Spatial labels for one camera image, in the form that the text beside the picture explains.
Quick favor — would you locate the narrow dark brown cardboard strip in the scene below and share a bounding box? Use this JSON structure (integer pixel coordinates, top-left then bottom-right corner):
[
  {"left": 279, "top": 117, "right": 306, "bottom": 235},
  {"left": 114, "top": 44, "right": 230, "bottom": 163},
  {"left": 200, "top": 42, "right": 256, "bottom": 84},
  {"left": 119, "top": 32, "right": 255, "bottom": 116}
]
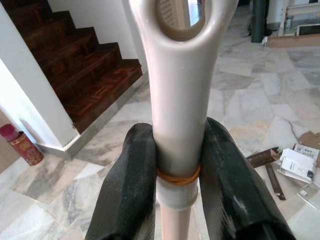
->
[{"left": 264, "top": 163, "right": 286, "bottom": 201}]

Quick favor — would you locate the dark round pillar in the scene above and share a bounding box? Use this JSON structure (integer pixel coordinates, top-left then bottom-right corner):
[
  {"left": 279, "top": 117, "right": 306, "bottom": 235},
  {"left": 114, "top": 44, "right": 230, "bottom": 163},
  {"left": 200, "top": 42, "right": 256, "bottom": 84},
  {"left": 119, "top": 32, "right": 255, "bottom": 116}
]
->
[{"left": 251, "top": 0, "right": 270, "bottom": 43}]

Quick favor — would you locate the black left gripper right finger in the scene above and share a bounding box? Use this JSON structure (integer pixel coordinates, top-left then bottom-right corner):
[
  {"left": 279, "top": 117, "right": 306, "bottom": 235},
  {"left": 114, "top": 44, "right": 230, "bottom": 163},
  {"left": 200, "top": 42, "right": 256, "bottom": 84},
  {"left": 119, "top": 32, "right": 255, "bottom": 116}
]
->
[{"left": 198, "top": 117, "right": 297, "bottom": 240}]

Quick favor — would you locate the white carton box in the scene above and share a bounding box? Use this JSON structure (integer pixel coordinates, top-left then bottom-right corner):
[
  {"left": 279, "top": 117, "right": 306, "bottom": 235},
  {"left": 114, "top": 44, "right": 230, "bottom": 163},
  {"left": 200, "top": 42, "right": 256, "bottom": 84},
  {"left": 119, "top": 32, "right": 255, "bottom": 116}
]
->
[{"left": 276, "top": 147, "right": 317, "bottom": 186}]

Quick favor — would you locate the dark wooden staircase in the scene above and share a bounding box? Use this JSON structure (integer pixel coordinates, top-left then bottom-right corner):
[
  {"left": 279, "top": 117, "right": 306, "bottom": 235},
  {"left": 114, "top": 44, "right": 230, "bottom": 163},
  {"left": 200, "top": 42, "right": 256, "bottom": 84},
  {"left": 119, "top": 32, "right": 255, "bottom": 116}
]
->
[{"left": 4, "top": 0, "right": 143, "bottom": 135}]

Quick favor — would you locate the orange rubber band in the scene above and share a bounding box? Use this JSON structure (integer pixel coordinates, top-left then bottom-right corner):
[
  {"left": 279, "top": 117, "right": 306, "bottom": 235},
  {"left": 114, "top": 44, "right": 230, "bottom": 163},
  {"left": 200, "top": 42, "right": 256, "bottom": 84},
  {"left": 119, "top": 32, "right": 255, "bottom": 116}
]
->
[{"left": 156, "top": 166, "right": 202, "bottom": 188}]

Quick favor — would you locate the wooden louvred door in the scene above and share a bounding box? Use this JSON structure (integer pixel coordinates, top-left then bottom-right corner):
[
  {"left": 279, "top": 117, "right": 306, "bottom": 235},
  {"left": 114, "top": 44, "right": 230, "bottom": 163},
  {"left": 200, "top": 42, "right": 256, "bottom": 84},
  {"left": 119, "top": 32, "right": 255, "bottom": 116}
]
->
[{"left": 155, "top": 0, "right": 177, "bottom": 27}]

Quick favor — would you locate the clear plastic packaging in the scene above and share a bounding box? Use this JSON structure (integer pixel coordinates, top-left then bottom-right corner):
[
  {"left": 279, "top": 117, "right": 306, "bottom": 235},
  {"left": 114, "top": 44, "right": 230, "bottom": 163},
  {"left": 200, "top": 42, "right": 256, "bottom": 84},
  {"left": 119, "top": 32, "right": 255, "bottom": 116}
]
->
[{"left": 292, "top": 183, "right": 320, "bottom": 208}]

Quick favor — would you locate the wide dark brown cardboard strip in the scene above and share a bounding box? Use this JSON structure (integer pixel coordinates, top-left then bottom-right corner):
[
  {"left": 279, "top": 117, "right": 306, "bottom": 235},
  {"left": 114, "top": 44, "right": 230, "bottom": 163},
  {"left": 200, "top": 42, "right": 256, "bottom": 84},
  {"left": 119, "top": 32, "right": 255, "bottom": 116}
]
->
[{"left": 246, "top": 147, "right": 283, "bottom": 168}]

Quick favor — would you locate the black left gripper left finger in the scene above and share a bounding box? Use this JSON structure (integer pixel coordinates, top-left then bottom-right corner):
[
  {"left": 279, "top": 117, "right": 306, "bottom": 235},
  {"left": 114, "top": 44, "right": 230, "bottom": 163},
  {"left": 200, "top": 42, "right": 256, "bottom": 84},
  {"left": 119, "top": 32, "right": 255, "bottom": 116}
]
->
[{"left": 85, "top": 122, "right": 158, "bottom": 240}]

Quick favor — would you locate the long brown cardboard box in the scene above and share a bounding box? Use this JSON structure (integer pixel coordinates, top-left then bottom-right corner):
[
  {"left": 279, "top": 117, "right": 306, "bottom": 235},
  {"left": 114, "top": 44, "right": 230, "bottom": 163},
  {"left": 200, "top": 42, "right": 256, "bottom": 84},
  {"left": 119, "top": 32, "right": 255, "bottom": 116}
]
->
[{"left": 262, "top": 33, "right": 320, "bottom": 49}]

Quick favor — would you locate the white framed panel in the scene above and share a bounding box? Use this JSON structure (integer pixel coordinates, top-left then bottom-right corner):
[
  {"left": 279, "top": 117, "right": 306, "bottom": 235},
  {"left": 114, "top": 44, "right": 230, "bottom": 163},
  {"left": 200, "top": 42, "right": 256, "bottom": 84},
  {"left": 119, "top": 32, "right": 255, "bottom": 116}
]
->
[{"left": 297, "top": 23, "right": 320, "bottom": 36}]

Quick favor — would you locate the red cylindrical tin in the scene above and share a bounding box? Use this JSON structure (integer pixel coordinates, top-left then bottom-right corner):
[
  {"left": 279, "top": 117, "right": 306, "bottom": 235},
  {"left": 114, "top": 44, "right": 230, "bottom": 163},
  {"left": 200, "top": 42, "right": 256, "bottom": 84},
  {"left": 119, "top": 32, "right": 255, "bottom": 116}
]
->
[{"left": 0, "top": 124, "right": 45, "bottom": 167}]

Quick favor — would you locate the white metal rack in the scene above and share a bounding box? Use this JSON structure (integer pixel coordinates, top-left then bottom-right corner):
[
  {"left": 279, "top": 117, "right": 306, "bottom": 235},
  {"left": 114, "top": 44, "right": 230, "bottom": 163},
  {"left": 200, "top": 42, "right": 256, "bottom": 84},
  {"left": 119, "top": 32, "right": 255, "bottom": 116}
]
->
[{"left": 282, "top": 0, "right": 320, "bottom": 37}]

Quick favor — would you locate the small printed white box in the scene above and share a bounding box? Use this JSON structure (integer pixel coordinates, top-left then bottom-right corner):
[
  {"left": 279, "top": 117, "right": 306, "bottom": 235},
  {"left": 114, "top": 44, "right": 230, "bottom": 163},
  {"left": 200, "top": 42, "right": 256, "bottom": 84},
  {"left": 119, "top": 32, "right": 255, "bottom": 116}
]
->
[{"left": 292, "top": 143, "right": 320, "bottom": 161}]

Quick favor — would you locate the brown cardboard piece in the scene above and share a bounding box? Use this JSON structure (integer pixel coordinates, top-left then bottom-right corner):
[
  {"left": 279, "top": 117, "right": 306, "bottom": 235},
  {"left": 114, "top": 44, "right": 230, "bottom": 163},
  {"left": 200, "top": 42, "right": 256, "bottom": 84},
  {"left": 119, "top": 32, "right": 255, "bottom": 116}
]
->
[{"left": 298, "top": 131, "right": 320, "bottom": 151}]

